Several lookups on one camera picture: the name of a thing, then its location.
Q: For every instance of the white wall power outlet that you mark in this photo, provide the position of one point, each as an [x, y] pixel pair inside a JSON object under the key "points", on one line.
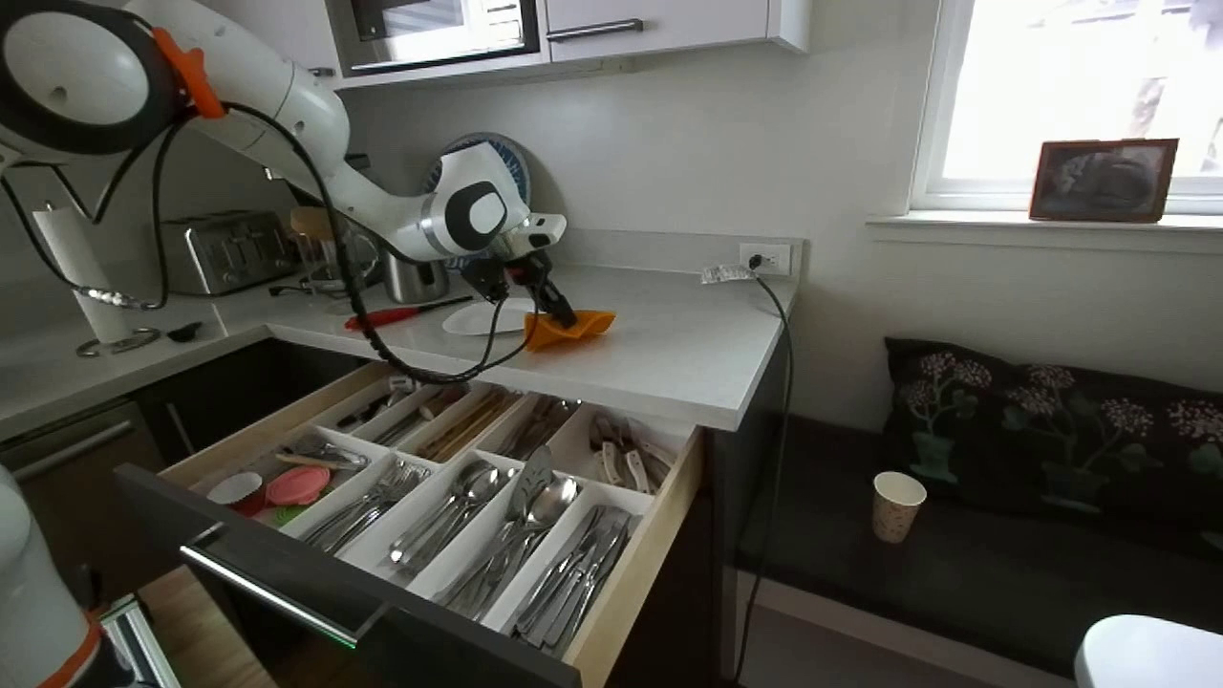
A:
{"points": [[764, 258]]}

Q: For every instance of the beige paper cup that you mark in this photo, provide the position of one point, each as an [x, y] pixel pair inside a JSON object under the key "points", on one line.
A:
{"points": [[897, 510]]}

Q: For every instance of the blue patterned decorative plate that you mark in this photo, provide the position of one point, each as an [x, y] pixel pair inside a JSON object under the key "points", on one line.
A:
{"points": [[521, 158]]}

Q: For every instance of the white paper towel roll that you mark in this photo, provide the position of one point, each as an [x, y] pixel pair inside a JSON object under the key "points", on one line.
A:
{"points": [[78, 271]]}

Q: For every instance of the built-in microwave oven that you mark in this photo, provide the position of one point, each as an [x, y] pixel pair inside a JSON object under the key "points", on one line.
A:
{"points": [[432, 28]]}

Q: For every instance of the pink silicone cup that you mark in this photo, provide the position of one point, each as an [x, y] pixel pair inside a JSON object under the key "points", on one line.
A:
{"points": [[301, 485]]}

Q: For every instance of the green silicone cup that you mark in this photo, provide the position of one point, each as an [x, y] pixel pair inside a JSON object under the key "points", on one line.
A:
{"points": [[275, 516]]}

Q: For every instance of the steel toaster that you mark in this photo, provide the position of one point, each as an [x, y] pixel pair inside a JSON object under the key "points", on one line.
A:
{"points": [[233, 252]]}

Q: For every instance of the black bench seat pad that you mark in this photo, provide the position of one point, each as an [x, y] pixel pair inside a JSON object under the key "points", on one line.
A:
{"points": [[970, 575]]}

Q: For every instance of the steel fork bundle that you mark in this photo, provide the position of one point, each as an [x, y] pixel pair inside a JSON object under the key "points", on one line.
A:
{"points": [[366, 507]]}

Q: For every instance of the white upper cabinet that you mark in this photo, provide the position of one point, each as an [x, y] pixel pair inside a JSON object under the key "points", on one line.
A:
{"points": [[689, 21]]}

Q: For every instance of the steel teaspoon bundle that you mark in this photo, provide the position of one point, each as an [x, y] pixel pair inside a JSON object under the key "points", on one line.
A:
{"points": [[517, 541]]}

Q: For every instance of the wooden kitchen drawer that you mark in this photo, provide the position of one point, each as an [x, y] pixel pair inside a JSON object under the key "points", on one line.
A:
{"points": [[637, 584]]}

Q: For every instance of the dark floral cushion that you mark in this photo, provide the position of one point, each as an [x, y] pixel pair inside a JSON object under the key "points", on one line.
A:
{"points": [[1057, 420]]}

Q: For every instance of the wooden utensils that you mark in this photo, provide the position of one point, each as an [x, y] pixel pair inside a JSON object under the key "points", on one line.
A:
{"points": [[460, 424]]}

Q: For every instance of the steel spoon bundle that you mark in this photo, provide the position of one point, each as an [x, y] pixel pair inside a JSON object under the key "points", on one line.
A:
{"points": [[445, 516]]}

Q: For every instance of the brown picture frame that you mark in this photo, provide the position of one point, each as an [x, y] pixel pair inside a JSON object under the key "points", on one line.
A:
{"points": [[1102, 178]]}

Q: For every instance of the white small table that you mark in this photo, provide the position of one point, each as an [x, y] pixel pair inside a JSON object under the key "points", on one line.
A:
{"points": [[1147, 652]]}

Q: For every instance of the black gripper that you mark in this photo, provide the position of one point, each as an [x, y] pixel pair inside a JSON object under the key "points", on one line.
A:
{"points": [[525, 267]]}

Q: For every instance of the white cutlery organizer tray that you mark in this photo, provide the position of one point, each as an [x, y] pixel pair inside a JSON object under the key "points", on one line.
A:
{"points": [[478, 440]]}

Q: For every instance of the steel knife bundle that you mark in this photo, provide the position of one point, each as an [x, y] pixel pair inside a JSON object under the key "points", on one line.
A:
{"points": [[575, 577]]}

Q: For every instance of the white small cup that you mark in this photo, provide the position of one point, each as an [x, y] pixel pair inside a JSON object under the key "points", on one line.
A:
{"points": [[233, 485]]}

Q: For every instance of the bright window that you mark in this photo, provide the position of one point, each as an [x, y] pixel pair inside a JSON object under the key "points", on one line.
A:
{"points": [[1082, 87]]}

